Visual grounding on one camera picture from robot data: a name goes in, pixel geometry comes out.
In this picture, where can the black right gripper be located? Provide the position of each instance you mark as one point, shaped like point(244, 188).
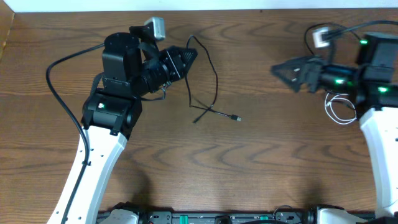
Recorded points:
point(311, 74)

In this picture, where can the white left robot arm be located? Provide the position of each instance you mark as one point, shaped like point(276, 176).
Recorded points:
point(133, 66)

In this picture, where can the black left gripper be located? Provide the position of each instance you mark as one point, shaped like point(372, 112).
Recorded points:
point(176, 64)

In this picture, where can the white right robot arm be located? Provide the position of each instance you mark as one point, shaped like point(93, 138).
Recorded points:
point(369, 88)

